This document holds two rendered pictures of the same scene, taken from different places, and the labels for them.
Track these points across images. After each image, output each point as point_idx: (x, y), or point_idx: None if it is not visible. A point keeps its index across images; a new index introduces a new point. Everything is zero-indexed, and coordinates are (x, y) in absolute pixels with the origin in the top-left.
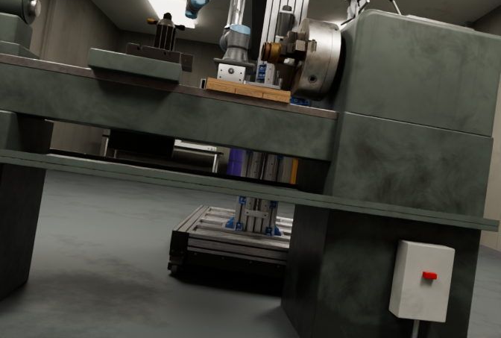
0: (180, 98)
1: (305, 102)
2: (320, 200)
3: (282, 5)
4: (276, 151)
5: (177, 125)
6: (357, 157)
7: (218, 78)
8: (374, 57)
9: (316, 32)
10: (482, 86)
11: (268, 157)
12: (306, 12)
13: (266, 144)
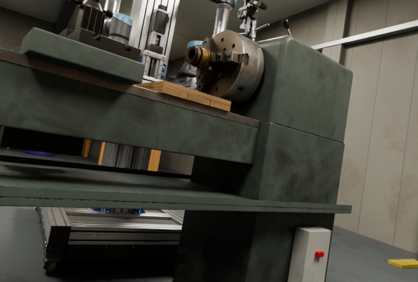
0: (134, 101)
1: None
2: (262, 205)
3: (157, 4)
4: (216, 157)
5: (129, 132)
6: (276, 161)
7: None
8: (291, 77)
9: (247, 47)
10: (343, 106)
11: None
12: (176, 14)
13: (208, 150)
